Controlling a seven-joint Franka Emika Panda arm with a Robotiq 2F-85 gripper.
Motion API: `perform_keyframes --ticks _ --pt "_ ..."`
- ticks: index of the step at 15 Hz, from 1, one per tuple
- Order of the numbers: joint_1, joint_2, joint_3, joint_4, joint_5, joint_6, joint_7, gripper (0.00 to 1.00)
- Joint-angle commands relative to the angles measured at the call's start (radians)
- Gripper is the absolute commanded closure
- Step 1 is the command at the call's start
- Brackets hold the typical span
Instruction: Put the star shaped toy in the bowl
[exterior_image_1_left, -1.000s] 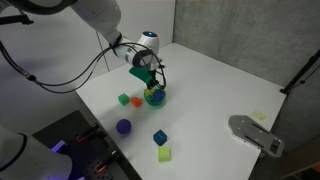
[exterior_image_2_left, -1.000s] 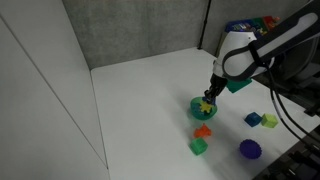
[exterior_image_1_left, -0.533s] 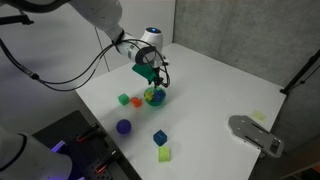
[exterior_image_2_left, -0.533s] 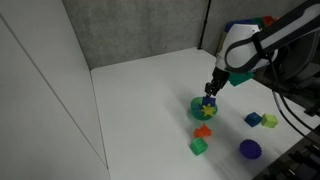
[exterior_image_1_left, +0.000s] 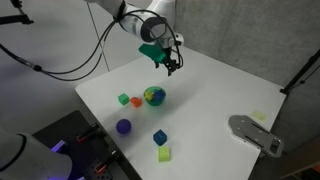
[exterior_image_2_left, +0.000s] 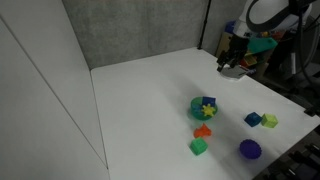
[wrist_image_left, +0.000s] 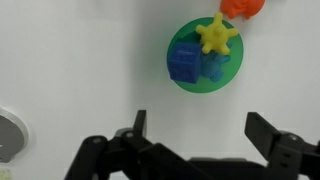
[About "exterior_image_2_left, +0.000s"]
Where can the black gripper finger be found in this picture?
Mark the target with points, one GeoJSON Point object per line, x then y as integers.
{"type": "Point", "coordinates": [235, 60]}
{"type": "Point", "coordinates": [222, 61]}

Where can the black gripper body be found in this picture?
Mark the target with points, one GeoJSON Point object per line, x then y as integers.
{"type": "Point", "coordinates": [239, 44]}

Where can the yellow star shaped toy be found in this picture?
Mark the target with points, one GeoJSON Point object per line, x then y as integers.
{"type": "Point", "coordinates": [208, 110]}

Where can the wooden toy shelf with bins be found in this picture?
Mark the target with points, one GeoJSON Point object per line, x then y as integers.
{"type": "Point", "coordinates": [254, 60]}

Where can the light blue knobby toy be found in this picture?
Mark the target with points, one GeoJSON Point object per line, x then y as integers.
{"type": "Point", "coordinates": [196, 108]}

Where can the green plastic bowl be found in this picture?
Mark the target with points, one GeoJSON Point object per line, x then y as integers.
{"type": "Point", "coordinates": [196, 115]}

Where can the dark blue cube toy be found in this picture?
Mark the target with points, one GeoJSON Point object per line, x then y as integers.
{"type": "Point", "coordinates": [253, 119]}

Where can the lime green cube toy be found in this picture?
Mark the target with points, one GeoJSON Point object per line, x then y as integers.
{"type": "Point", "coordinates": [269, 120]}

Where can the orange toy block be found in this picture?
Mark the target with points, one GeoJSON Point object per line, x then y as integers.
{"type": "Point", "coordinates": [202, 131]}

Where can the grey flat pad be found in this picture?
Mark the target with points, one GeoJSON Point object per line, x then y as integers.
{"type": "Point", "coordinates": [237, 73]}

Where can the black vertical pole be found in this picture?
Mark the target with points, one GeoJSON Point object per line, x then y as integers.
{"type": "Point", "coordinates": [204, 25]}

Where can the purple spiky ball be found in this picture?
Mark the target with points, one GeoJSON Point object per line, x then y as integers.
{"type": "Point", "coordinates": [250, 149]}

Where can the black table edge clamp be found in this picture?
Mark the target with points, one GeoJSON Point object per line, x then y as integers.
{"type": "Point", "coordinates": [312, 109]}

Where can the black equipment under table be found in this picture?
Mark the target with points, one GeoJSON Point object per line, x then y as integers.
{"type": "Point", "coordinates": [295, 160]}

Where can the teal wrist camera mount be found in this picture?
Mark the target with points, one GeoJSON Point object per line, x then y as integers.
{"type": "Point", "coordinates": [262, 45]}

